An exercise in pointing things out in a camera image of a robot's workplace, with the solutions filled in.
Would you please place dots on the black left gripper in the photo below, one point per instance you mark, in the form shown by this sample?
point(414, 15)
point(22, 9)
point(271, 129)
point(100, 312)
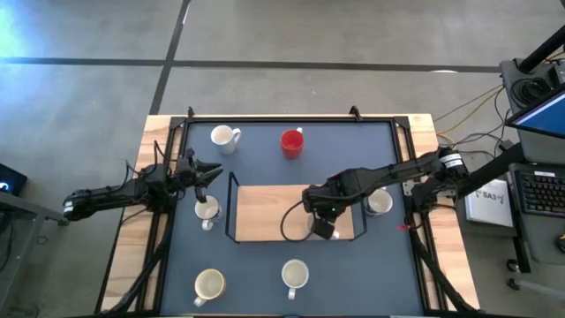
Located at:
point(186, 173)

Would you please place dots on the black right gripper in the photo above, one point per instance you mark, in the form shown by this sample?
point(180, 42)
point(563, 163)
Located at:
point(322, 201)

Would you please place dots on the pale grey coffee mug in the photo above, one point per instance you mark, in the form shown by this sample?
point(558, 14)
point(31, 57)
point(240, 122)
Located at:
point(209, 213)
point(379, 203)

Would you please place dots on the red coffee mug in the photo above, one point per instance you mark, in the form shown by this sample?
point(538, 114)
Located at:
point(291, 143)

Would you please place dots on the cream-rimmed white coffee mug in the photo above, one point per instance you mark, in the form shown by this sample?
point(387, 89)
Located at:
point(295, 274)

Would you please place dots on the yellow-rimmed patterned coffee mug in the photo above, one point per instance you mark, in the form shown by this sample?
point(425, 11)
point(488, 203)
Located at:
point(209, 285)

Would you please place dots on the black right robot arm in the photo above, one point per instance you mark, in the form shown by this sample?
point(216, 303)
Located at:
point(388, 174)

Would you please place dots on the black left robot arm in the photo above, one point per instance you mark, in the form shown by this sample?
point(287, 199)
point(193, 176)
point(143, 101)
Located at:
point(110, 196)

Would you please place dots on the plain white coffee mug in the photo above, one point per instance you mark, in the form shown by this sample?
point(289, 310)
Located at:
point(223, 136)

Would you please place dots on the blue-grey table mat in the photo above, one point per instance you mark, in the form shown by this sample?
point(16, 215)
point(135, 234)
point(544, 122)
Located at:
point(335, 146)

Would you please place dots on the small red tag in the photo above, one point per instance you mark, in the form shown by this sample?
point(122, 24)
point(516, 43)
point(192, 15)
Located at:
point(402, 228)

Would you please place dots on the white paper sheet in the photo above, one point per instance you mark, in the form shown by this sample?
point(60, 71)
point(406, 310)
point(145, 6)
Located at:
point(490, 207)

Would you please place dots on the black diagonal support bar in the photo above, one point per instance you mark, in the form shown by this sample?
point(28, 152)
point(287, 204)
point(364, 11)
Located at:
point(499, 168)

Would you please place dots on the grey side table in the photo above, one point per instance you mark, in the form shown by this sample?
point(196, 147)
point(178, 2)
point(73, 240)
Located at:
point(22, 212)

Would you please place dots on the black device with blue light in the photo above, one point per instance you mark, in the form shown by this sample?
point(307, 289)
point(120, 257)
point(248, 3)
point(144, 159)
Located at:
point(11, 176)

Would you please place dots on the black caster wheel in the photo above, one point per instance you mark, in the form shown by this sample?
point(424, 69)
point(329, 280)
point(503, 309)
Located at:
point(514, 284)
point(513, 265)

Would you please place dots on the black backlit keyboard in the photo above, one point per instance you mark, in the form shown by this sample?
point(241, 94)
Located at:
point(543, 194)

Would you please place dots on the grey equipment cart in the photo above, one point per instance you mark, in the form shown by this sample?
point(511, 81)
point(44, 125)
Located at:
point(540, 150)

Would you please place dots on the laptop with blue screen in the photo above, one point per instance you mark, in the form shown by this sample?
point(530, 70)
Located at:
point(545, 117)

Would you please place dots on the black pole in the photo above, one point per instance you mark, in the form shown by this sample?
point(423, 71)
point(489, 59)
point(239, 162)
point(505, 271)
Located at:
point(540, 53)

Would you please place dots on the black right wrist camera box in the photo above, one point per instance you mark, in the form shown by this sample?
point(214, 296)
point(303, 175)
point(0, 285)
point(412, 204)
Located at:
point(324, 229)

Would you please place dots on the black aluminium table frame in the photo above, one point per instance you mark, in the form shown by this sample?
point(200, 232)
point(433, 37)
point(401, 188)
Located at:
point(176, 122)

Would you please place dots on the wooden shelf with black frame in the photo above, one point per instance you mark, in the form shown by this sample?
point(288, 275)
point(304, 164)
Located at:
point(260, 212)

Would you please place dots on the grey metal bracket plate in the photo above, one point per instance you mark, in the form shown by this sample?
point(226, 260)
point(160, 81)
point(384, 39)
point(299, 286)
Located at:
point(408, 188)

